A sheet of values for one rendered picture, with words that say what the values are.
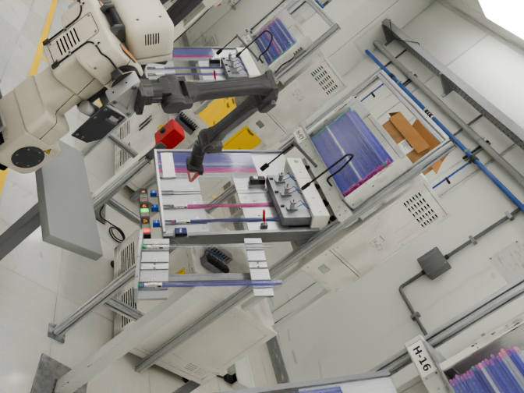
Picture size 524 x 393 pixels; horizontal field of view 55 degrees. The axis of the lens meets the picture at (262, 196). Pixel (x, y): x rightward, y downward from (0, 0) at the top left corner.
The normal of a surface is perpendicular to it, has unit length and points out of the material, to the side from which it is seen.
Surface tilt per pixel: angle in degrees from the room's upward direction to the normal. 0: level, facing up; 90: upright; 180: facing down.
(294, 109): 90
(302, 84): 90
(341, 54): 90
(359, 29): 90
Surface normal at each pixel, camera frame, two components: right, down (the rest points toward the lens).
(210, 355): 0.22, 0.60
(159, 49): 0.44, 0.76
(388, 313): -0.60, -0.53
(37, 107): -0.36, -0.34
